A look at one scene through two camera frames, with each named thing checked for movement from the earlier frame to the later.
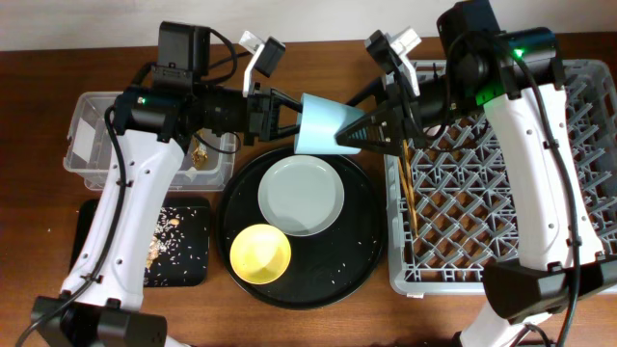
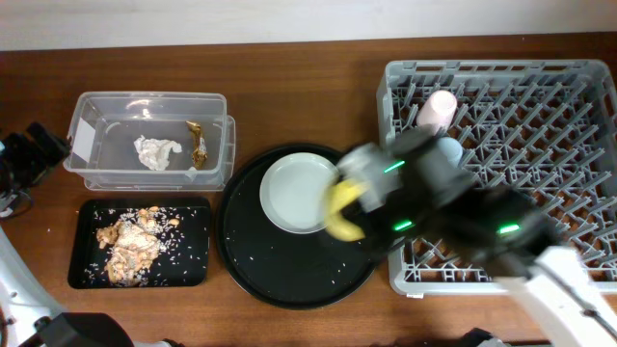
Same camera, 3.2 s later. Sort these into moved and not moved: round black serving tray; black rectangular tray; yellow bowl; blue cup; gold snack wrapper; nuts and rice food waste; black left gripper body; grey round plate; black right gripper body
Moved: black left gripper body; yellow bowl; black right gripper body; blue cup; nuts and rice food waste
Not moved: round black serving tray; black rectangular tray; gold snack wrapper; grey round plate
